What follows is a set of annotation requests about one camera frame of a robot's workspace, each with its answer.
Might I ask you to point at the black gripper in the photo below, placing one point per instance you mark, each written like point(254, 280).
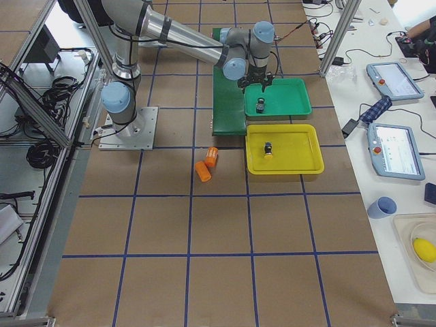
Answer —
point(257, 73)

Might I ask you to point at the green push button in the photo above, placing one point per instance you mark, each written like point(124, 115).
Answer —
point(260, 105)

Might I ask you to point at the yellow mushroom push button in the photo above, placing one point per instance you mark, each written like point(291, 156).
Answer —
point(268, 150)

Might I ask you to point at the orange cylinder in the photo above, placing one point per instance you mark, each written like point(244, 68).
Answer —
point(211, 157)
point(202, 171)

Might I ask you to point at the green conveyor belt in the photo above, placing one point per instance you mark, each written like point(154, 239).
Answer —
point(228, 118)

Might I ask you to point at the green plastic tray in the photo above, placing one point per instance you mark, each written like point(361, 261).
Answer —
point(284, 97)

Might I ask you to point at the yellow plastic tray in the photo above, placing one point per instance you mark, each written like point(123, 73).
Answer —
point(296, 149)

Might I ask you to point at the black power adapter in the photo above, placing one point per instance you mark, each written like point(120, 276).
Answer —
point(349, 127)

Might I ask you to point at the blue checkered umbrella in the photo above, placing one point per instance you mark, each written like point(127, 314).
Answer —
point(376, 110)

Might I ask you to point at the teach pendant far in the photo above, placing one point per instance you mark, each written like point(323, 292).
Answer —
point(392, 80)

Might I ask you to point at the teach pendant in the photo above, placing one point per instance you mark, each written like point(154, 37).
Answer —
point(392, 80)
point(393, 151)

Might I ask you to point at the teach pendant near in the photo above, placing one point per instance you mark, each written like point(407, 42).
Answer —
point(393, 151)

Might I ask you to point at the blue plastic cup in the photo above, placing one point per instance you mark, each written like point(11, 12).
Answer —
point(382, 207)

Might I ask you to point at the beige tray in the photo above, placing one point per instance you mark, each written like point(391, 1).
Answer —
point(411, 228)

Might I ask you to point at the yellow lemon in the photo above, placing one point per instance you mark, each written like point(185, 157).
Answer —
point(424, 249)

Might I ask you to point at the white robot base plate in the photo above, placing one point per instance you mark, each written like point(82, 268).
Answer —
point(138, 135)

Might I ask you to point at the aluminium frame post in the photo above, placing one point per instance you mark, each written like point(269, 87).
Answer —
point(348, 10)

